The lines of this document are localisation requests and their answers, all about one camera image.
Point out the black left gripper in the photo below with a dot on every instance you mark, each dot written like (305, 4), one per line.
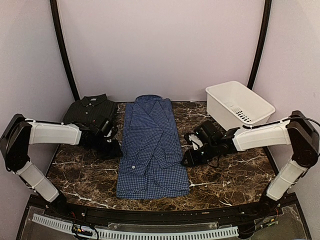
(114, 152)

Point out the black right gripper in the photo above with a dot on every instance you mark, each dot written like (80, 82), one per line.
(192, 161)

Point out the blue checked long sleeve shirt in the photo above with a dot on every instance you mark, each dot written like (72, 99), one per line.
(150, 167)

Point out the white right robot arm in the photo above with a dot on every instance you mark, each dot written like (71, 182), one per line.
(294, 141)

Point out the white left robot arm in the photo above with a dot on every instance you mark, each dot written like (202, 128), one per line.
(22, 133)

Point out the black striped folded shirt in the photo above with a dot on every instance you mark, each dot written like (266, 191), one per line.
(91, 110)

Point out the white plastic basket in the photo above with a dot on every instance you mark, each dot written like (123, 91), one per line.
(231, 105)

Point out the black front table rail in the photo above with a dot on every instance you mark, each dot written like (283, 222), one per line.
(234, 215)

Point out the white slotted cable duct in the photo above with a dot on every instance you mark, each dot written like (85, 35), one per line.
(122, 231)

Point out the black left frame post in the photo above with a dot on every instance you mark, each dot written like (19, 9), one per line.
(62, 49)

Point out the black frame post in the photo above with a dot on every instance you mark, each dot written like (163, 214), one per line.
(260, 44)
(62, 49)

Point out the black right frame post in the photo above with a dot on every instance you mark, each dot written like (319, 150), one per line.
(260, 44)

